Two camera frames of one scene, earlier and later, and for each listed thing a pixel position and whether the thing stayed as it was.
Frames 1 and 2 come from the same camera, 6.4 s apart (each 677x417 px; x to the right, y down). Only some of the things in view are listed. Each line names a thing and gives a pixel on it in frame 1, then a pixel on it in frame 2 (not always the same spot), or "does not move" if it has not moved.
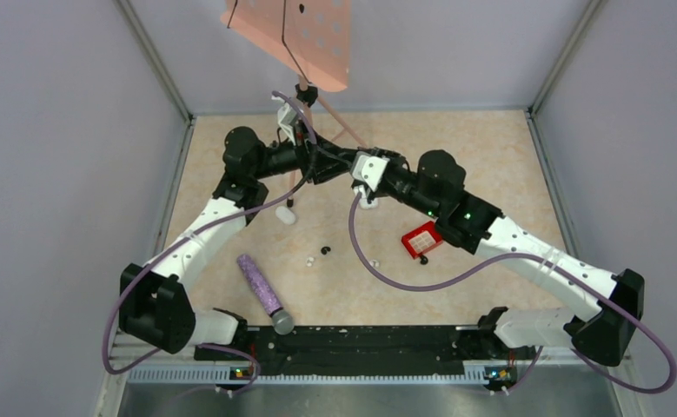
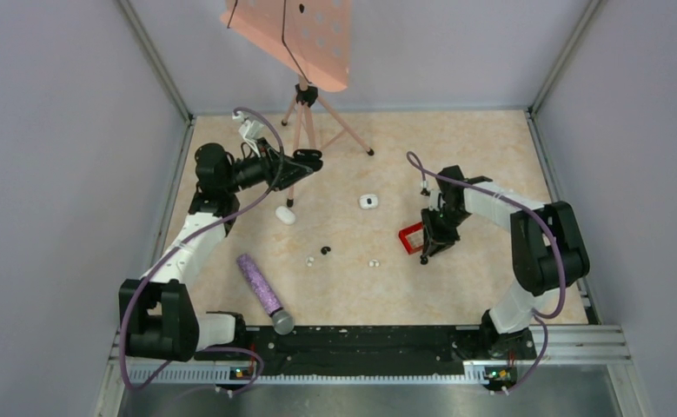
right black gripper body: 402,183 → 445,215
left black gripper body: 310,167 → 270,168
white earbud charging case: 369,206 does not move
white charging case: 285,215 does not move
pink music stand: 308,38 does not move
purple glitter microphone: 282,321 does not move
